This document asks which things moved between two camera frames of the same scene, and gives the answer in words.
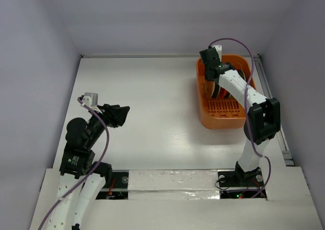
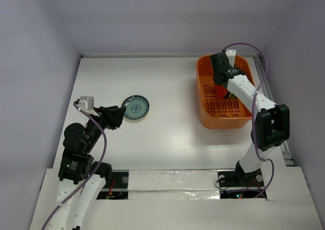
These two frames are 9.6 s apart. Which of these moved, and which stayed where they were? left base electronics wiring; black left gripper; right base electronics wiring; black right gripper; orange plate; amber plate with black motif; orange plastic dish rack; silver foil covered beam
Moved: amber plate with black motif; black right gripper
Stayed: orange plate; left base electronics wiring; black left gripper; right base electronics wiring; silver foil covered beam; orange plastic dish rack
